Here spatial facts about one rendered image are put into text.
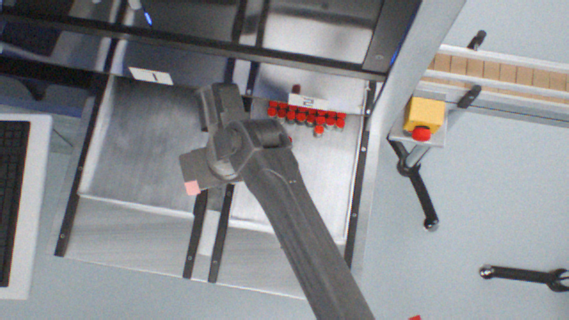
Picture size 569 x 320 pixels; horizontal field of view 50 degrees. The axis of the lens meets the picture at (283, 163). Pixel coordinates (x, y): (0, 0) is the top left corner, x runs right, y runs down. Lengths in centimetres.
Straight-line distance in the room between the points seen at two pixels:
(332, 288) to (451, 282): 163
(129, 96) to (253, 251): 47
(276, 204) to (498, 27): 201
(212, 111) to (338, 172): 58
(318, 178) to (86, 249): 54
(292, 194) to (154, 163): 70
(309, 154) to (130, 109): 43
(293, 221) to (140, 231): 70
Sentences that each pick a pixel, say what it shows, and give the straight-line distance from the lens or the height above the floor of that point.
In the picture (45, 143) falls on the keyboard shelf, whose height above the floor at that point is 80.
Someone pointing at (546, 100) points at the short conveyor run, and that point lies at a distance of 153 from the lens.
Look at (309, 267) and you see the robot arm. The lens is 74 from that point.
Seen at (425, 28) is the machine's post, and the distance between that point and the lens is 96.
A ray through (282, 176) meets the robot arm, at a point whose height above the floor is 148.
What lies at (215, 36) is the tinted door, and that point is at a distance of 112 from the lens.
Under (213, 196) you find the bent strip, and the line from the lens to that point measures 135.
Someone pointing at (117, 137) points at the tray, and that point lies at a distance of 146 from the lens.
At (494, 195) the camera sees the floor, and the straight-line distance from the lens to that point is 243.
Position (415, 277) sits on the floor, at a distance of 230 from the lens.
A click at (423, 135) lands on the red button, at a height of 101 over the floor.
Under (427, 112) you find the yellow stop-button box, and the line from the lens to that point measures 132.
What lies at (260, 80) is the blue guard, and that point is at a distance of 124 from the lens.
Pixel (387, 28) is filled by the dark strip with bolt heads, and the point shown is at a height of 138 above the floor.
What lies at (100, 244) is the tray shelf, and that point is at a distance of 142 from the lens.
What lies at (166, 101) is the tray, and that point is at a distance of 147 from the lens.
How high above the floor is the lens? 224
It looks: 75 degrees down
